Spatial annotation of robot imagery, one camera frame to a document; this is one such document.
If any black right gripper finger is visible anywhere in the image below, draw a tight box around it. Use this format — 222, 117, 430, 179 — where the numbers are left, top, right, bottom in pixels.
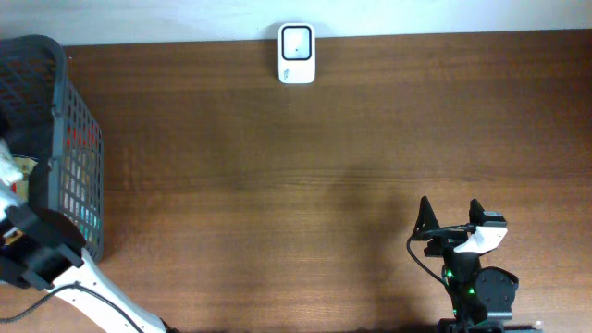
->
411, 196, 439, 241
469, 199, 485, 226

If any white barcode scanner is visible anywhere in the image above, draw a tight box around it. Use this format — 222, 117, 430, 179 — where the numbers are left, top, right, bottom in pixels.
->
277, 22, 316, 84

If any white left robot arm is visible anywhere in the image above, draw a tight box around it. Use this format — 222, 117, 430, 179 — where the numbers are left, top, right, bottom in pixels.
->
1, 203, 175, 332

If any white tube with gold cap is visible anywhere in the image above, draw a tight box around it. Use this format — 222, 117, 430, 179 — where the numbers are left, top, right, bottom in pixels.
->
1, 139, 23, 212

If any yellow snack bag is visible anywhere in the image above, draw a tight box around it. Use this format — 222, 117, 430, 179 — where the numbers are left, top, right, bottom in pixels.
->
11, 156, 38, 200

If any grey plastic mesh basket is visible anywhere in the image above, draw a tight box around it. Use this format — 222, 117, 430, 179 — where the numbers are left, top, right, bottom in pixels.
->
1, 35, 105, 261

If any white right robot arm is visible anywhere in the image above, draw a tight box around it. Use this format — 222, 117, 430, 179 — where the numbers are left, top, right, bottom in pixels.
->
406, 196, 539, 333

